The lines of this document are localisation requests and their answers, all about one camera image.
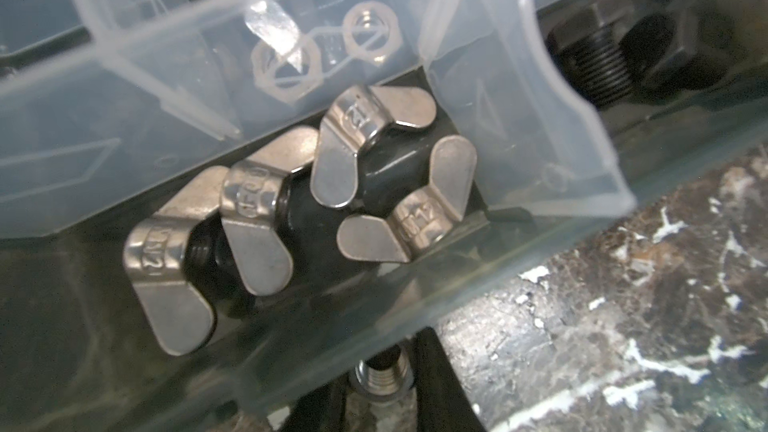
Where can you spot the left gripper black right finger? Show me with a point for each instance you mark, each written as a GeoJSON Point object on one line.
{"type": "Point", "coordinates": [442, 404]}

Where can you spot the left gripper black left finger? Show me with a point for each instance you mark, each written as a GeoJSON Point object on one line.
{"type": "Point", "coordinates": [322, 410]}

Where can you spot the silver hex nut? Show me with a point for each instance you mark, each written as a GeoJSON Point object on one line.
{"type": "Point", "coordinates": [280, 79]}
{"type": "Point", "coordinates": [386, 377]}
{"type": "Point", "coordinates": [371, 32]}

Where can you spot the silver wing nut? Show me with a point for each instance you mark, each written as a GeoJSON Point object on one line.
{"type": "Point", "coordinates": [423, 217]}
{"type": "Point", "coordinates": [353, 123]}
{"type": "Point", "coordinates": [253, 200]}
{"type": "Point", "coordinates": [167, 257]}

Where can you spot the clear plastic compartment box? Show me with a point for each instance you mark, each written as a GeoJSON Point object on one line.
{"type": "Point", "coordinates": [110, 107]}

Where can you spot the black bolt inside box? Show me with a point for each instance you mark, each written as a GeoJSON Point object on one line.
{"type": "Point", "coordinates": [585, 47]}

